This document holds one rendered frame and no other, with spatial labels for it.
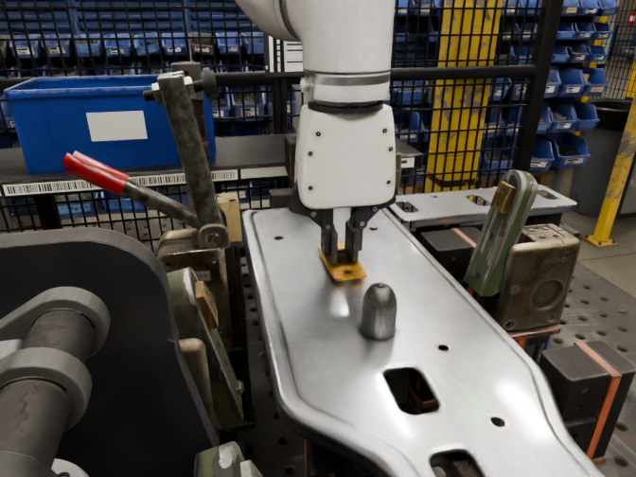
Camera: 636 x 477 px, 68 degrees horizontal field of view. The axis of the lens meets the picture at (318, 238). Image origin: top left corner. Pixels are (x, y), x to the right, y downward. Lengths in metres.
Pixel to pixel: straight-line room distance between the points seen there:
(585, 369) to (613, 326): 0.65
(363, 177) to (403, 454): 0.26
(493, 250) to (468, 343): 0.13
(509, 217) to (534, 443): 0.23
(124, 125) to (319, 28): 0.47
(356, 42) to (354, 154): 0.10
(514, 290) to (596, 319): 0.58
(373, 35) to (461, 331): 0.28
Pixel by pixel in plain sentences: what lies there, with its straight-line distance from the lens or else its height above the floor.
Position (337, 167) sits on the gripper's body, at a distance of 0.47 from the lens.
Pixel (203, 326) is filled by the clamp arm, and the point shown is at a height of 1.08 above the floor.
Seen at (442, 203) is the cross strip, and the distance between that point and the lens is 0.75.
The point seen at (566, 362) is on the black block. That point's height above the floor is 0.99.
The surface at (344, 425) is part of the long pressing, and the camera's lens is 0.35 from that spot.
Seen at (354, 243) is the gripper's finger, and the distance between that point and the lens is 0.52.
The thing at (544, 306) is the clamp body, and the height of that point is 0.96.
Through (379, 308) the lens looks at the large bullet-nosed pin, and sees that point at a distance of 0.42.
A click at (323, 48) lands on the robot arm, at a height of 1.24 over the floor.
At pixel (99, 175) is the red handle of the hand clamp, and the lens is 0.48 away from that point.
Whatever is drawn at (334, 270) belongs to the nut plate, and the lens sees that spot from 0.52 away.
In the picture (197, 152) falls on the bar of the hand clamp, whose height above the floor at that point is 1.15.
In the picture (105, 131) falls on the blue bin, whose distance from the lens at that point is 0.85.
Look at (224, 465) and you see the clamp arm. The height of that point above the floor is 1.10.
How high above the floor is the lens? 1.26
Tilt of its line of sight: 26 degrees down
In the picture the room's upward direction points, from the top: straight up
